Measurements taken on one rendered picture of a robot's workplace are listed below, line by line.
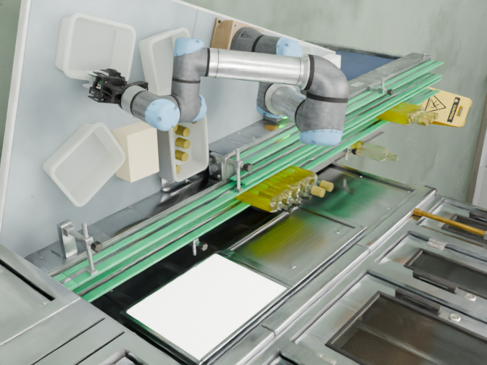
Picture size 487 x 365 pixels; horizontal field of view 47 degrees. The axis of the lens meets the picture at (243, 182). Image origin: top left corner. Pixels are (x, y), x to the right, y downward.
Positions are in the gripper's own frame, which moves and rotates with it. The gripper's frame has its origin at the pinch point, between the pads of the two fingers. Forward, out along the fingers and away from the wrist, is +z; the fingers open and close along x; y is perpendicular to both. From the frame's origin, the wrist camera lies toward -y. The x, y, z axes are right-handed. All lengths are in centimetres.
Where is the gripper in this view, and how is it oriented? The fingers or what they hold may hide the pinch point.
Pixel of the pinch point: (93, 77)
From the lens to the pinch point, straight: 167.1
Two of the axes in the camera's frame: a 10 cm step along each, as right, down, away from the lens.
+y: -6.2, 0.6, -7.8
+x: -2.8, 9.1, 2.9
